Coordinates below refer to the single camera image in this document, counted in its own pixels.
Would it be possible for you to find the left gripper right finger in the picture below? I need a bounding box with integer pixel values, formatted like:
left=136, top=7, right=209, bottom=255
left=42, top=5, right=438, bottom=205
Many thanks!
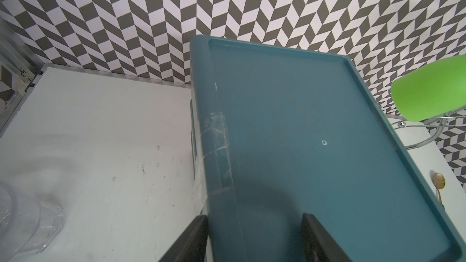
left=301, top=213, right=351, bottom=262

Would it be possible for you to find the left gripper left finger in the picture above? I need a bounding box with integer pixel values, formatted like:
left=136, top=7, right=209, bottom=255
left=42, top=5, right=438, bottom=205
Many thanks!
left=159, top=215, right=209, bottom=262

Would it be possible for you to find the teal drawer cabinet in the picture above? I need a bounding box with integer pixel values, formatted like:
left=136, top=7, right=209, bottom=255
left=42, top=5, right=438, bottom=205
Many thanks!
left=190, top=35, right=466, bottom=262

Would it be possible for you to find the clear plastic cup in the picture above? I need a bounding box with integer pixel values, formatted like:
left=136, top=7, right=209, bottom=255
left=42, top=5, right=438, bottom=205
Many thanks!
left=1, top=181, right=64, bottom=262

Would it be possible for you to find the green plastic wine glass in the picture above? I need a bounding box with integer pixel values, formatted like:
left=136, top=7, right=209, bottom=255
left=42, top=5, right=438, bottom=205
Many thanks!
left=390, top=55, right=466, bottom=122

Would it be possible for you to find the wooden spoon teal handle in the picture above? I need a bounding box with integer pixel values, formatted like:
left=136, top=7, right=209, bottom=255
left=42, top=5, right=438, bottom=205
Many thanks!
left=432, top=172, right=446, bottom=207

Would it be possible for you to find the chrome wire glass rack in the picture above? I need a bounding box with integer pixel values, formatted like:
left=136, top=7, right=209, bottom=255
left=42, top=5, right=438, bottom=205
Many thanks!
left=391, top=106, right=466, bottom=150

